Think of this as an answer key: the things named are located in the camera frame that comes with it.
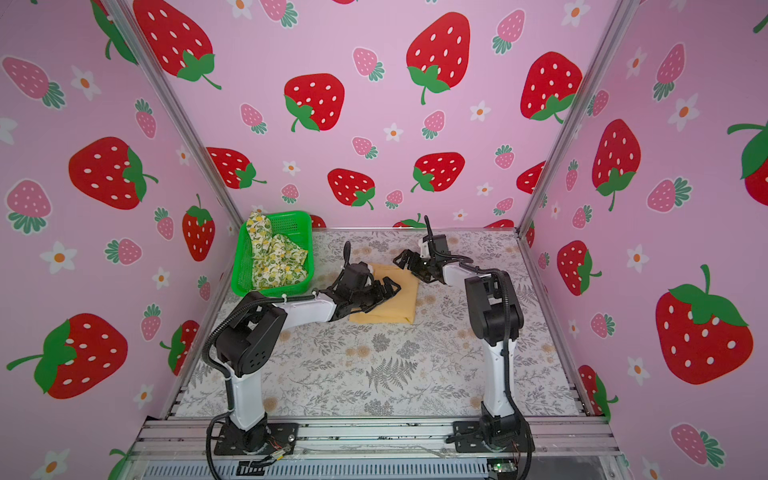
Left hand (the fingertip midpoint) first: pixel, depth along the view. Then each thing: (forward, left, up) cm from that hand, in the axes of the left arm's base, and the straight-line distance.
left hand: (397, 292), depth 94 cm
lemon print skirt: (+15, +44, -2) cm, 47 cm away
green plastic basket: (+33, +42, -3) cm, 54 cm away
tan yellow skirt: (-5, -1, -2) cm, 5 cm away
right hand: (+11, 0, 0) cm, 11 cm away
